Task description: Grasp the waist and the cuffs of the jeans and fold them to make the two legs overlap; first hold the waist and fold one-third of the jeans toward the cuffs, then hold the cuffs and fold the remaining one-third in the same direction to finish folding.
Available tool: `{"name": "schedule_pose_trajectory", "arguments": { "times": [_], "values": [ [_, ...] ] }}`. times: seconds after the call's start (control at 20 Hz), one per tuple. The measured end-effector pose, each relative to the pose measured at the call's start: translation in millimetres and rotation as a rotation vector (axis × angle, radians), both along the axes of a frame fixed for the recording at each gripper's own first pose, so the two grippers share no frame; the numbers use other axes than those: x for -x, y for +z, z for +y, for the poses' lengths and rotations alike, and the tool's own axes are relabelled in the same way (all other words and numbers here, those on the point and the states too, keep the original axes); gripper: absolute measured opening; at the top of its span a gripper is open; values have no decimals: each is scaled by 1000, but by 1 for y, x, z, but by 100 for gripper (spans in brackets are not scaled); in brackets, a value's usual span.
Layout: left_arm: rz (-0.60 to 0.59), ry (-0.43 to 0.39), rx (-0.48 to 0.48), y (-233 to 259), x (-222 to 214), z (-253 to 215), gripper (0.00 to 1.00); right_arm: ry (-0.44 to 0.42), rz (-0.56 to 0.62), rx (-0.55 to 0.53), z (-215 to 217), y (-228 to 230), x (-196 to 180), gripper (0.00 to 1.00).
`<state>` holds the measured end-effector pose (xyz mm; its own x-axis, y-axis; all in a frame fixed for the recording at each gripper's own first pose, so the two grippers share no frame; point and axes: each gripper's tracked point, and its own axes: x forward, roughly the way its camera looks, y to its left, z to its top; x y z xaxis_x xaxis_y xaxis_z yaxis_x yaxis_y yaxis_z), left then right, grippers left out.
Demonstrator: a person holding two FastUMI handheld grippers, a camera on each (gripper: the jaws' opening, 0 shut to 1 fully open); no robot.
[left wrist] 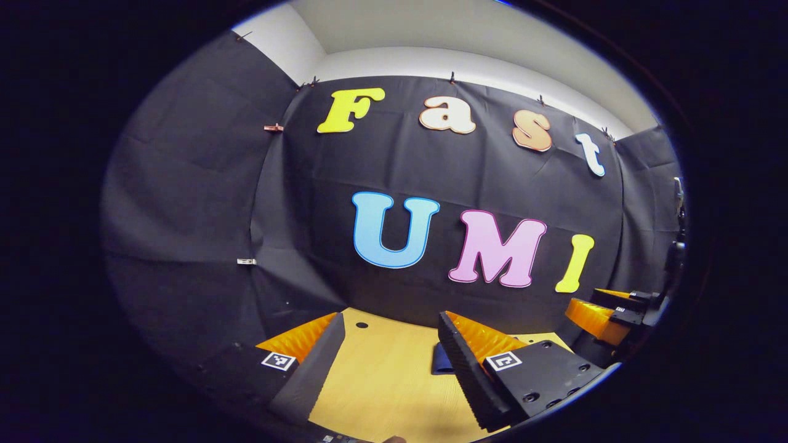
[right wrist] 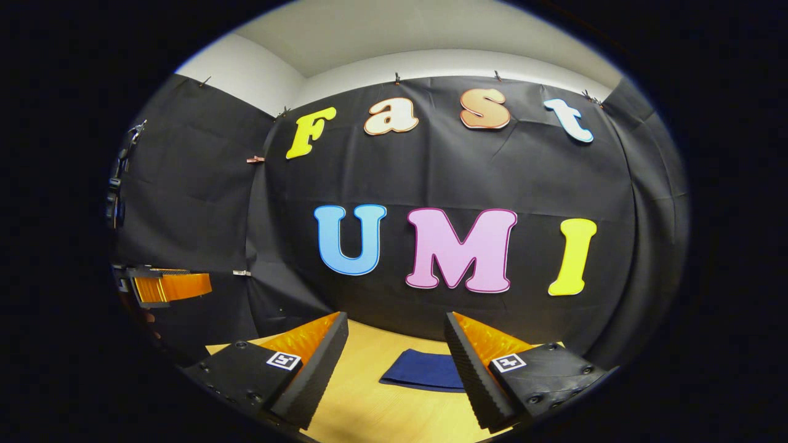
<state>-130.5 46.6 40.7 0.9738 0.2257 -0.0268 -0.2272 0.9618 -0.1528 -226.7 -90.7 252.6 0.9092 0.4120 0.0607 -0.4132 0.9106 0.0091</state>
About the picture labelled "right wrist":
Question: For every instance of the blue jeans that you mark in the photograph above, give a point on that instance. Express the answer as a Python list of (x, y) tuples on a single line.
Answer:
[(425, 370)]

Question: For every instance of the black backdrop cloth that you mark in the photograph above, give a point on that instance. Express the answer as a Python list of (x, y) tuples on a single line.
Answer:
[(431, 172)]

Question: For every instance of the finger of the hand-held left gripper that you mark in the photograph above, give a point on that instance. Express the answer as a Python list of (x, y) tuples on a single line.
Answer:
[(175, 287)]

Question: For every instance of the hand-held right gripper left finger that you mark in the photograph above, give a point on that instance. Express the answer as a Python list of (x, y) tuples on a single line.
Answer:
[(314, 375)]

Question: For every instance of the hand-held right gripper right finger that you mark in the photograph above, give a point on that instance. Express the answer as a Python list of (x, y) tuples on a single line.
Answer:
[(471, 375)]

